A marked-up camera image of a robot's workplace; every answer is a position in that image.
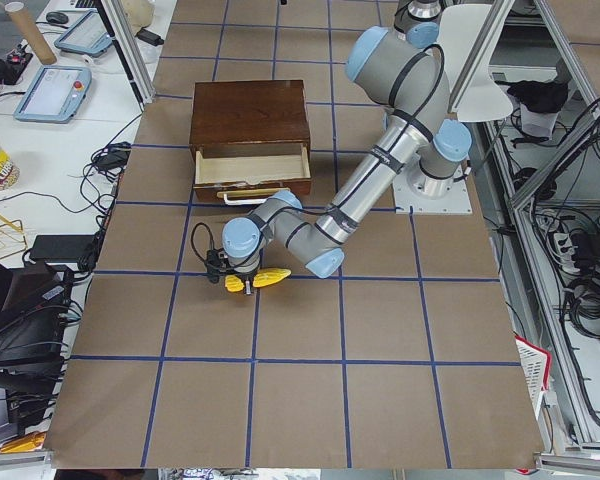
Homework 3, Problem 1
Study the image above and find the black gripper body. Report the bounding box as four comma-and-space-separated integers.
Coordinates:
225, 260, 260, 288

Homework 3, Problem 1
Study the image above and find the yellow toy corn cob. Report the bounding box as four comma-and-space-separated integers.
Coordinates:
224, 268, 291, 293

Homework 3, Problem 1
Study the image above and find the dark wooden drawer box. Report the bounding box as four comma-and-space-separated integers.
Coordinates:
189, 79, 312, 203

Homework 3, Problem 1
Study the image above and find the silver blue-jointed robot arm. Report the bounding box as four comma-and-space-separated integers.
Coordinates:
218, 1, 471, 278

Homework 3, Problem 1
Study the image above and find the black power adapter brick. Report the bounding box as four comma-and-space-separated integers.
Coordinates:
29, 234, 94, 263

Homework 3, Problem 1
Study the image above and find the near grey teach pendant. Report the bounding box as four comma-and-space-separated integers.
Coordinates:
13, 66, 92, 124

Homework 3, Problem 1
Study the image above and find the grey teach pendant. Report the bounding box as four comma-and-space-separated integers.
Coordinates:
54, 10, 112, 57
13, 66, 92, 124

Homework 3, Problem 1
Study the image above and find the beige cap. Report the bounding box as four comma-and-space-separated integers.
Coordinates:
122, 0, 155, 30

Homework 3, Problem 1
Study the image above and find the white plastic chair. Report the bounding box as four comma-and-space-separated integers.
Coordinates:
439, 1, 513, 123

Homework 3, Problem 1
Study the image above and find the far grey teach pendant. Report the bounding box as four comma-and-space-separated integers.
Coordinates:
54, 10, 112, 57

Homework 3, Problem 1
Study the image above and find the white red plastic basket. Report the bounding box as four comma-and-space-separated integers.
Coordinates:
515, 335, 552, 418

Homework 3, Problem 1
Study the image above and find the black computer mouse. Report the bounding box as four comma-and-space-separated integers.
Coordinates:
45, 11, 69, 26

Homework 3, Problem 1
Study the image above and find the black cloth bundle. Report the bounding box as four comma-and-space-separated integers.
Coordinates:
507, 80, 569, 114

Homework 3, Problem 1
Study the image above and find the cardboard tube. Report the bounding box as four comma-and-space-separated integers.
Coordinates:
4, 1, 57, 65

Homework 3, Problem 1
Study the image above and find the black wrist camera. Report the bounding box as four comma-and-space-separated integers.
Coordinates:
204, 249, 229, 275

